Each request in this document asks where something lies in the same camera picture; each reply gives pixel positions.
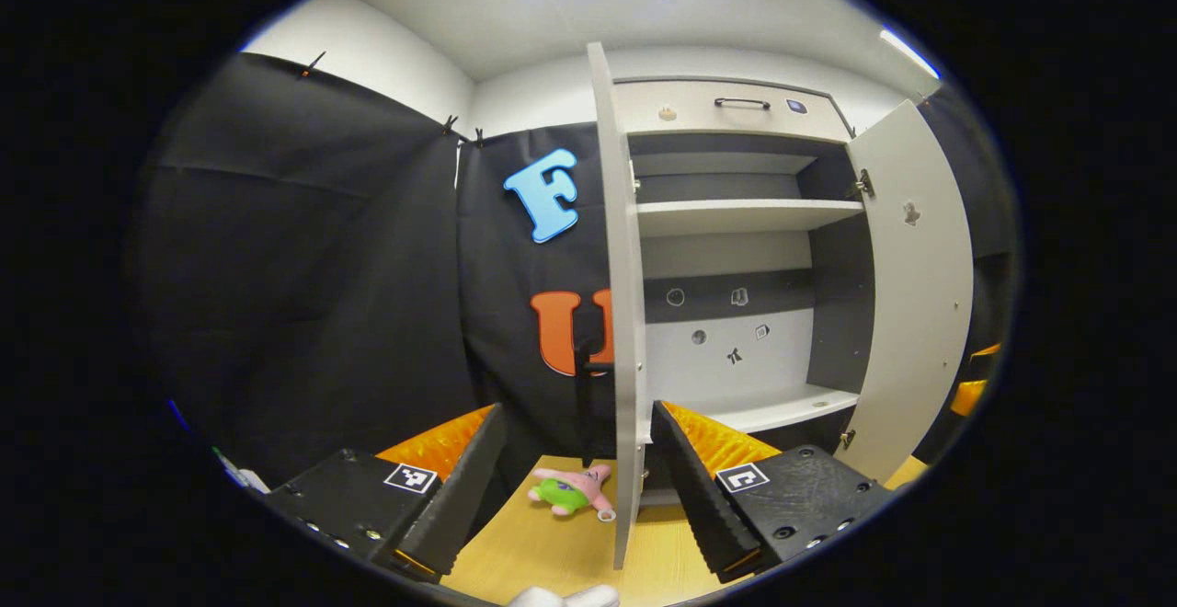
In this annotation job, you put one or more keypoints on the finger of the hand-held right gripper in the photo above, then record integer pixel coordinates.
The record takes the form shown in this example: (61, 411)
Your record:
(969, 397)
(988, 351)

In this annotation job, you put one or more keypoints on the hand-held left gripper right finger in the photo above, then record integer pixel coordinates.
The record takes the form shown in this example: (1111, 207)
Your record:
(699, 497)

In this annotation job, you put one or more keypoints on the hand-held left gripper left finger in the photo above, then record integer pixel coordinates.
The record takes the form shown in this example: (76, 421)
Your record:
(469, 487)

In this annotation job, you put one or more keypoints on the grey door with square stickers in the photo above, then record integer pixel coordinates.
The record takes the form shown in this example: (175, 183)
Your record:
(919, 313)

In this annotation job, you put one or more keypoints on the grey door with checkered sticker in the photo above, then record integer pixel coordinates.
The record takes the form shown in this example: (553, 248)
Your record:
(623, 313)

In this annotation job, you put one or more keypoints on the grey double-door shoe cabinet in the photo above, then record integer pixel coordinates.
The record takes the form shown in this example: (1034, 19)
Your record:
(717, 257)

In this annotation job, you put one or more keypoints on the grey cabinet bottom board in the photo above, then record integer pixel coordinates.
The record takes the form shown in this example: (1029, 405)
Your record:
(782, 405)

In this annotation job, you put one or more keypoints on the grey cabinet shelf board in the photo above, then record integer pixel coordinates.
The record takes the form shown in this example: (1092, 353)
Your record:
(736, 216)

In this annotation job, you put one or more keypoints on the green pink plush star toy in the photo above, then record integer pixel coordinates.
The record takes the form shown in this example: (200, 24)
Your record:
(565, 492)

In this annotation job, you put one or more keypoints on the small white item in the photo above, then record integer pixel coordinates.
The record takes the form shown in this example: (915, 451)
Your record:
(241, 476)

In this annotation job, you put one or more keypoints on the narrow ceiling light strip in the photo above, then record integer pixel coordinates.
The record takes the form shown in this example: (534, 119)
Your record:
(908, 52)

